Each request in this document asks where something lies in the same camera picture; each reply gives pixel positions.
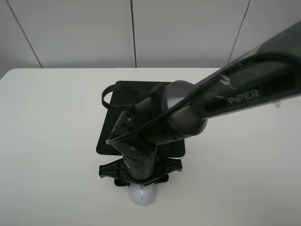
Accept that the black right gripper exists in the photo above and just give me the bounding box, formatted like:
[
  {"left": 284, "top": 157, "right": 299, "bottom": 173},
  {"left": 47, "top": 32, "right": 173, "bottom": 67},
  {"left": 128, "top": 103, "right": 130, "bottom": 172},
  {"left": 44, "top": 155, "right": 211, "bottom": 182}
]
[{"left": 99, "top": 154, "right": 182, "bottom": 186}]

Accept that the white computer mouse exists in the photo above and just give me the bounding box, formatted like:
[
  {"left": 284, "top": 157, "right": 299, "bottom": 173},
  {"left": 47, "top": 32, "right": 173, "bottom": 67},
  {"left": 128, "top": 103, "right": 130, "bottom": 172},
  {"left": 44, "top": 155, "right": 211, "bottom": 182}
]
[{"left": 129, "top": 184, "right": 157, "bottom": 206}]

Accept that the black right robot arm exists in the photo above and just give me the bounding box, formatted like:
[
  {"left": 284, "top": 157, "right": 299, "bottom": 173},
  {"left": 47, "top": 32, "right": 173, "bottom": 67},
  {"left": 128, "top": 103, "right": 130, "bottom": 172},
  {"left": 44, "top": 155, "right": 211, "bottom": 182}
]
[{"left": 99, "top": 22, "right": 301, "bottom": 186}]

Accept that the black mouse pad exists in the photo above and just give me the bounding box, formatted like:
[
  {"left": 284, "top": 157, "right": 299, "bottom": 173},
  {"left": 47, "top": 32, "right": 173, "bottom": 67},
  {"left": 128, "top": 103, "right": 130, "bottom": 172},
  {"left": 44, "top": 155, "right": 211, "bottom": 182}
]
[{"left": 96, "top": 81, "right": 185, "bottom": 158}]

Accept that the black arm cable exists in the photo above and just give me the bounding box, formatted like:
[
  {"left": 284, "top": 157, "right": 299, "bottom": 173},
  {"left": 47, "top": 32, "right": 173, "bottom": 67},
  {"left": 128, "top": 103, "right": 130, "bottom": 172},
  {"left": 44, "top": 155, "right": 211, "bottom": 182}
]
[{"left": 101, "top": 53, "right": 301, "bottom": 146}]

